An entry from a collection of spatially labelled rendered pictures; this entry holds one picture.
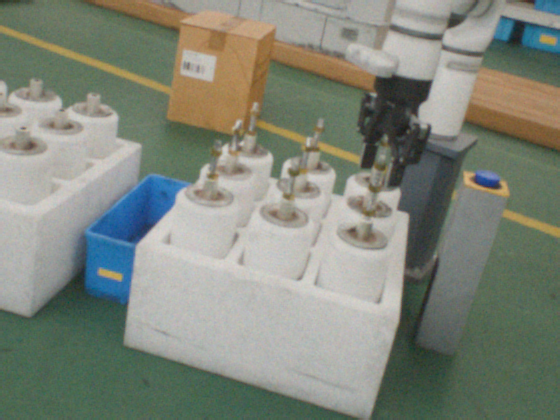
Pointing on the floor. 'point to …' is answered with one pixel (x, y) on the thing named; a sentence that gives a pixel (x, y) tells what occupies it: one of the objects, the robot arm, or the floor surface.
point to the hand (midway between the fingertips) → (379, 169)
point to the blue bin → (125, 236)
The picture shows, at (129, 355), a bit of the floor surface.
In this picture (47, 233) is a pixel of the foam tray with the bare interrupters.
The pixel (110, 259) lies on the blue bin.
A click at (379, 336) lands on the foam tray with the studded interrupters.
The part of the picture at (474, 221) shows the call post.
